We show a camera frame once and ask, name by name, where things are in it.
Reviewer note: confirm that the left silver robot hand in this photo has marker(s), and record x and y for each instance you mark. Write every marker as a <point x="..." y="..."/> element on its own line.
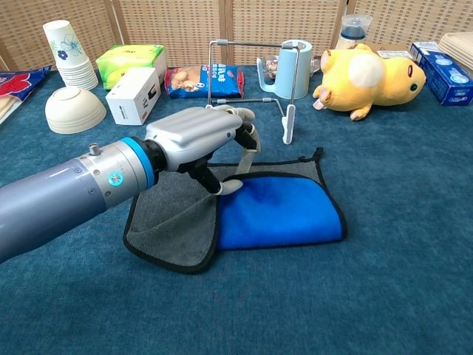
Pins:
<point x="192" y="129"/>

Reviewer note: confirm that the blue and grey cloth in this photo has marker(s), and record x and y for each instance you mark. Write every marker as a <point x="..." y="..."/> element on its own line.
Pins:
<point x="281" y="211"/>

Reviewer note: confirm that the blue biscuit bag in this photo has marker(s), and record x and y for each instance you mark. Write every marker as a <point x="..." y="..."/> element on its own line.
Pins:
<point x="192" y="83"/>

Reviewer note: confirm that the white product box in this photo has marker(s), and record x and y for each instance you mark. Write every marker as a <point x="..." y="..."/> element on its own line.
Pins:
<point x="129" y="98"/>

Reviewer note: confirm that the green tissue box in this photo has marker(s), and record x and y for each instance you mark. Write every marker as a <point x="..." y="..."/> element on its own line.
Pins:
<point x="125" y="59"/>

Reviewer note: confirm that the clear snack packet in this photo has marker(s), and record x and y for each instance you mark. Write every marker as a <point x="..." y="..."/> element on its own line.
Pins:
<point x="272" y="66"/>

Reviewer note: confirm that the woven wooden folding screen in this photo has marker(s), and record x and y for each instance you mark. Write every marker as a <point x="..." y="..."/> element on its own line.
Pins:
<point x="177" y="26"/>

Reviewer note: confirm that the light blue pitcher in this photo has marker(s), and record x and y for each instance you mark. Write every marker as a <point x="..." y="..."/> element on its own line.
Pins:
<point x="286" y="77"/>

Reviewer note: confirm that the cream upturned bowl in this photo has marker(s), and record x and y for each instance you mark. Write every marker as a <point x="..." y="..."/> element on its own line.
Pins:
<point x="74" y="111"/>

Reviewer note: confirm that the stack of paper cups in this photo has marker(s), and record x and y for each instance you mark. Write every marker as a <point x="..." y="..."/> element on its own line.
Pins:
<point x="70" y="55"/>

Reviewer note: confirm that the rubber gloves package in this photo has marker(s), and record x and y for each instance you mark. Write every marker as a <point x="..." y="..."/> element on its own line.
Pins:
<point x="18" y="87"/>

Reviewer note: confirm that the yellow plush toy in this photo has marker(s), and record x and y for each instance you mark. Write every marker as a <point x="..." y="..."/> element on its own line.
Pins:
<point x="369" y="88"/>

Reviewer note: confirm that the clear jar with blue lid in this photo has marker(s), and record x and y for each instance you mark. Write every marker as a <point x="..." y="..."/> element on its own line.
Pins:
<point x="353" y="33"/>

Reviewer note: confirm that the brown cardboard box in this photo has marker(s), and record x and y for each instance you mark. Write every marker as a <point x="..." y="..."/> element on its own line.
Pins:
<point x="391" y="50"/>

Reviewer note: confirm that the teal table cloth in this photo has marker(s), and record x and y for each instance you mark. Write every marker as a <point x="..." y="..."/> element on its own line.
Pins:
<point x="332" y="296"/>

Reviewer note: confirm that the long blue box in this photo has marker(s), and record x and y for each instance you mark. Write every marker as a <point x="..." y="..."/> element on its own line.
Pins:
<point x="443" y="74"/>

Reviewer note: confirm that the beige lidded food container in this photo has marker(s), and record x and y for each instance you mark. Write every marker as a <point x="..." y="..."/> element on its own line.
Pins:
<point x="458" y="46"/>

